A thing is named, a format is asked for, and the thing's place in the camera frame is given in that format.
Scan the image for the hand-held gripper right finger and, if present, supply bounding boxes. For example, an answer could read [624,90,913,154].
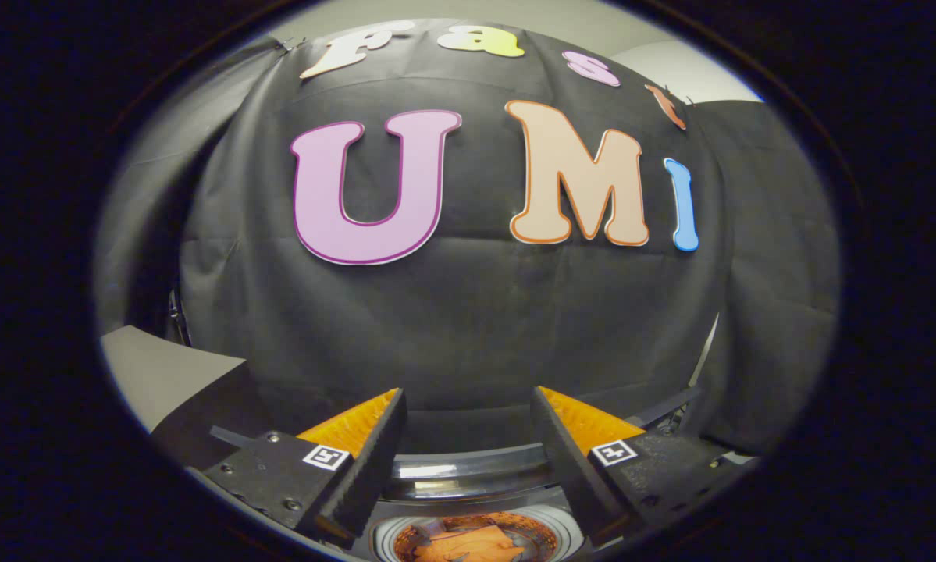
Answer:
[530,386,749,547]

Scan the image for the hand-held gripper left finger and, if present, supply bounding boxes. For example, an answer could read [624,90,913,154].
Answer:
[189,388,407,547]

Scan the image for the grey washing machine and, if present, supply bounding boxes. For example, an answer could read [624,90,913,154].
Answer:
[358,441,595,562]

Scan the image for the orange garment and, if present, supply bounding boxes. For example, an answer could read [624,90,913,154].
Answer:
[413,525,527,562]

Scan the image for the black backdrop cloth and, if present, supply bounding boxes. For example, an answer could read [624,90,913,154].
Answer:
[97,20,839,457]

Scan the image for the white cabinet with dark top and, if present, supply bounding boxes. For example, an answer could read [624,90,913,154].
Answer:
[101,325,281,469]

